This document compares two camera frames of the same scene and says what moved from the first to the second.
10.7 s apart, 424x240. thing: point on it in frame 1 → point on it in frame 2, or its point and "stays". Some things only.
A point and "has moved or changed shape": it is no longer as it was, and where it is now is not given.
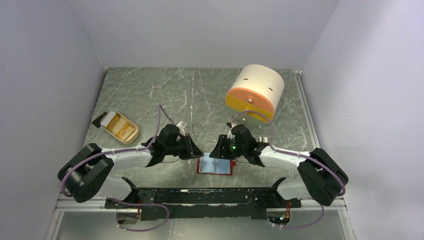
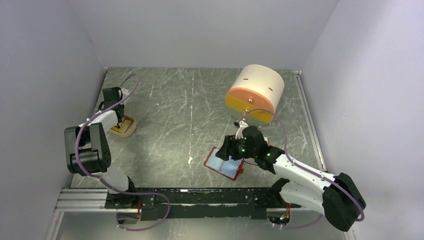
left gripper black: (191, 151) → (123, 105)
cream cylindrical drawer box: (254, 94) stays
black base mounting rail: (227, 203) stays
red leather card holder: (206, 164) has moved or changed shape
